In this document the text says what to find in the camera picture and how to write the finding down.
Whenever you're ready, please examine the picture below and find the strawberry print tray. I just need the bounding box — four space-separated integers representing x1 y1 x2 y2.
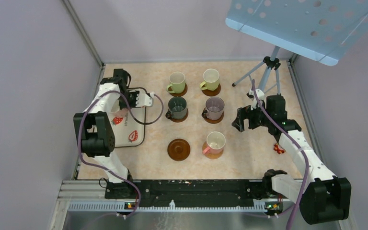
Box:
108 87 147 148

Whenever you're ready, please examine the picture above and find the brown coaster one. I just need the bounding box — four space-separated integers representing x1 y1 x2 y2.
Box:
166 84 188 97

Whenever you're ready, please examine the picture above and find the light wooden coaster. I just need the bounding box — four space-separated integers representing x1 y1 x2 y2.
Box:
202 142 224 160

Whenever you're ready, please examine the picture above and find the brown coaster four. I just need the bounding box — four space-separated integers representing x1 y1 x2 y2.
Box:
201 109 224 124

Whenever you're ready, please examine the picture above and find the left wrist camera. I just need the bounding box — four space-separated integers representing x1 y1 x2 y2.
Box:
136 92 155 107

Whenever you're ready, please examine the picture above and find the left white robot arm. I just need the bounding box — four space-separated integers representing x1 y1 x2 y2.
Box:
73 69 148 198

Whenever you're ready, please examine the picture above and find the brown coaster two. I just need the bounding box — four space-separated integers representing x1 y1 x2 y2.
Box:
202 84 221 97

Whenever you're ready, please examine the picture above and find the red small toy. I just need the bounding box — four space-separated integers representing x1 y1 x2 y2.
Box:
273 143 286 154

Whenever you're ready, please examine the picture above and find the silver tripod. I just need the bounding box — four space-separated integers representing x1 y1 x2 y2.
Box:
232 46 281 95

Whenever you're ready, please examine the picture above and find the pink cup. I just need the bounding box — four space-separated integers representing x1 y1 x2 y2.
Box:
112 108 129 117
203 131 226 155

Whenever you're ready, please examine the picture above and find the dark green cup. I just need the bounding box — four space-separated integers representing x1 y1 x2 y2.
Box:
165 97 187 120

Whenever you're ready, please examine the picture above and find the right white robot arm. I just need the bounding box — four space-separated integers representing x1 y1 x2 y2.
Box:
232 95 352 225

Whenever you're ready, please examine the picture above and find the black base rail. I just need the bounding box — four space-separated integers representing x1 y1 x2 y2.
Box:
104 179 285 208

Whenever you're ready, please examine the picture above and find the purple cup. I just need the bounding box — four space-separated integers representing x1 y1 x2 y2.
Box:
201 97 225 121

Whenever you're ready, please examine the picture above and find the brown coaster five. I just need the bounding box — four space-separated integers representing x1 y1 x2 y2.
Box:
167 138 191 161

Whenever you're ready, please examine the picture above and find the brown coaster three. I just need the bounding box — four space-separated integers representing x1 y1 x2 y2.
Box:
165 110 189 123

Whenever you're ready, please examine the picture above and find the blue perforated music stand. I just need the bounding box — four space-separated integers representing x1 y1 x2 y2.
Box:
225 0 368 66

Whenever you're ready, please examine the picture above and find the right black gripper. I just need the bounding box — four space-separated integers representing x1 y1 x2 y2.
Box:
232 100 273 132

